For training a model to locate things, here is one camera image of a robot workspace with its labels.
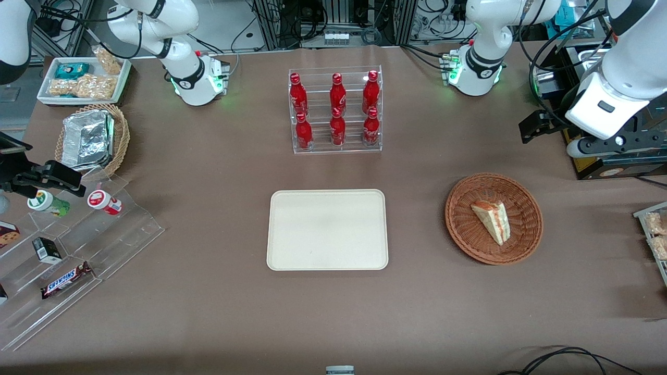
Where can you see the cookie box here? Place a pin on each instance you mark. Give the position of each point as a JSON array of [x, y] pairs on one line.
[[8, 235]]

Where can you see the white power strip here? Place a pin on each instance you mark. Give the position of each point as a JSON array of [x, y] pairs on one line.
[[336, 37]]

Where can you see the dark snack packet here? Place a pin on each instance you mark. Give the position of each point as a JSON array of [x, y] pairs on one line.
[[2, 294]]

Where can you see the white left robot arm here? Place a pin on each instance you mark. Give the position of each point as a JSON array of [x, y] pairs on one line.
[[484, 31]]

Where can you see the red cola bottle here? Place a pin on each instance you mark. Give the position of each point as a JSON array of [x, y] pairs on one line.
[[337, 96], [370, 94], [337, 130], [304, 133], [371, 130], [298, 96]]

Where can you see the peanut snack bag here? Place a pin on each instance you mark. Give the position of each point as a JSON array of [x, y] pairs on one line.
[[657, 223], [659, 248], [96, 87], [108, 60], [62, 87]]

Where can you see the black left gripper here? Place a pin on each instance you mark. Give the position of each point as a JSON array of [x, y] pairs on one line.
[[548, 122]]

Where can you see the green small bottle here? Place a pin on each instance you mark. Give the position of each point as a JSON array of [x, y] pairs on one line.
[[49, 204]]

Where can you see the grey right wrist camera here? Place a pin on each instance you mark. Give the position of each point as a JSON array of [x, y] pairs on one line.
[[13, 147]]

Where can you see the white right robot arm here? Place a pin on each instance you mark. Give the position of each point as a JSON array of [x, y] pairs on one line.
[[156, 21]]

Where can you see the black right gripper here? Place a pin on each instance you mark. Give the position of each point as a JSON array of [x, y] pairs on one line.
[[11, 179]]

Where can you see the silver metal box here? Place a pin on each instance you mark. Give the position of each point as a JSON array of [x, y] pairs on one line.
[[544, 83]]

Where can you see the clear acrylic bottle rack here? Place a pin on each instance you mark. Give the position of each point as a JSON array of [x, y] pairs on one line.
[[320, 148]]

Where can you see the small black box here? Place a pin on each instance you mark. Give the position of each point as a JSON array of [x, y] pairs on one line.
[[48, 251]]

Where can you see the round brown wicker basket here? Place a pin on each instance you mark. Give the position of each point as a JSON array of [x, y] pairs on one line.
[[469, 239]]

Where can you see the grey round-ended object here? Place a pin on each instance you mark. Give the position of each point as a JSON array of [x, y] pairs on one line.
[[3, 204]]

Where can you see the white plastic tray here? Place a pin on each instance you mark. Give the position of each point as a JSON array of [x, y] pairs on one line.
[[642, 213], [47, 99]]

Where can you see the Snickers chocolate bar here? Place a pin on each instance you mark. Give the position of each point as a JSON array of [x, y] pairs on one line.
[[65, 281]]

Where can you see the teal snack packet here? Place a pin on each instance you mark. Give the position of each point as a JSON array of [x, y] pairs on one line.
[[72, 70]]

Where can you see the red small bottle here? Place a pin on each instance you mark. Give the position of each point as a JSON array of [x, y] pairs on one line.
[[104, 202]]

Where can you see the oval light wicker basket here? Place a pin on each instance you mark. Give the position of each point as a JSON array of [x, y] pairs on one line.
[[121, 135]]

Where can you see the grey device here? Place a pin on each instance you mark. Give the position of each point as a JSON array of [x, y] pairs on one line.
[[340, 371]]

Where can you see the beige plastic tray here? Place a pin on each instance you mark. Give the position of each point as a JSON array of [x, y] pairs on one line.
[[325, 229]]

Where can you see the black food warmer case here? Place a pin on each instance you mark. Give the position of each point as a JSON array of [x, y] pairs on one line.
[[589, 167]]

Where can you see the triangular sandwich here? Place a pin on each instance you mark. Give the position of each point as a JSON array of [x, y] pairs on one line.
[[492, 221]]

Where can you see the steel food pan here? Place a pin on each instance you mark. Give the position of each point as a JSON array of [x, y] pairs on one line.
[[586, 57]]

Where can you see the clear acrylic stepped stand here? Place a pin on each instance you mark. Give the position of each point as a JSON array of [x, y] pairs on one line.
[[125, 234]]

